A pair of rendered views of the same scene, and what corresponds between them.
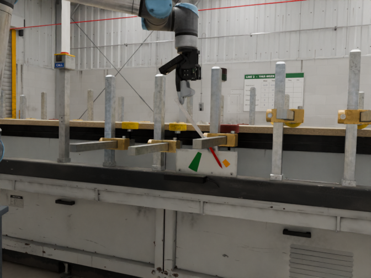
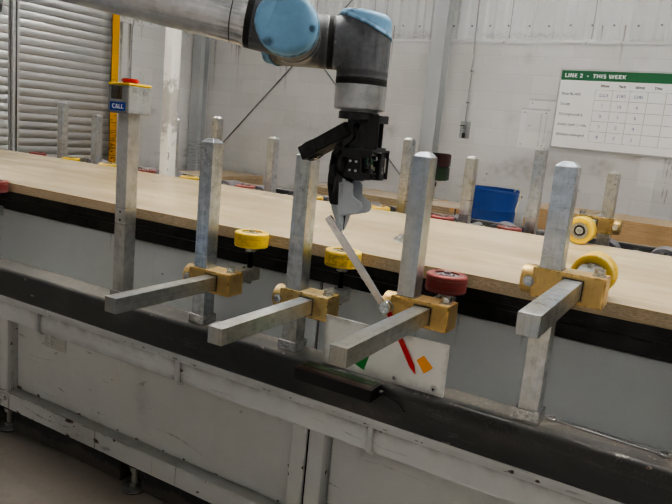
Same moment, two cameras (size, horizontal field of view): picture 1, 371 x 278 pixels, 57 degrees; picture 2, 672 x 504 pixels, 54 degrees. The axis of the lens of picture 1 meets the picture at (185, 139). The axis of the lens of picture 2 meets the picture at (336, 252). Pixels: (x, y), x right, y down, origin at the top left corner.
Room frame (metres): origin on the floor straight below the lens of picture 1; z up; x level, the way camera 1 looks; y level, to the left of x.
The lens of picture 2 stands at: (0.19, -0.15, 1.16)
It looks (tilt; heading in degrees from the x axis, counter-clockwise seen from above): 11 degrees down; 8
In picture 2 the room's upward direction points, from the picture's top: 6 degrees clockwise
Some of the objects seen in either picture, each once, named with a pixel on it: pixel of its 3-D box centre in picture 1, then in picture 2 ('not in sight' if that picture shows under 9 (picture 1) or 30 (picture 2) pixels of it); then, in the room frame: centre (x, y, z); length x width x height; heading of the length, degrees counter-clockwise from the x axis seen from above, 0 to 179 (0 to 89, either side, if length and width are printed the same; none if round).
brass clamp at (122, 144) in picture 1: (114, 143); (212, 278); (1.57, 0.33, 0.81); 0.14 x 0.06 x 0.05; 69
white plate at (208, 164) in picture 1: (205, 162); (382, 354); (1.39, -0.08, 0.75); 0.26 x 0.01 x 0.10; 69
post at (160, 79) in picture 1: (159, 130); (298, 268); (1.49, 0.11, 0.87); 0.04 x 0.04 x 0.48; 69
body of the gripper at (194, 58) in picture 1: (187, 65); (359, 147); (1.36, 0.00, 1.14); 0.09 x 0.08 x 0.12; 69
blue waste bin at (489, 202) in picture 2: not in sight; (490, 219); (7.32, -0.74, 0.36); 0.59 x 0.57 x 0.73; 156
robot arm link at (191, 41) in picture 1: (186, 44); (360, 99); (1.37, 0.00, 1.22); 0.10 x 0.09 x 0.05; 159
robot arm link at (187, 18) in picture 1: (185, 21); (362, 48); (1.36, 0.01, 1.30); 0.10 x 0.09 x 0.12; 99
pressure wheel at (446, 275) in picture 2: (229, 137); (444, 299); (1.46, -0.19, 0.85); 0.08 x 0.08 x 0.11
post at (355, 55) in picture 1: (351, 118); not in sight; (1.22, -0.59, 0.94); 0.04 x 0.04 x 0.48; 69
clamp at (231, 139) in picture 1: (220, 139); (419, 309); (1.40, -0.14, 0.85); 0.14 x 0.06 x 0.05; 69
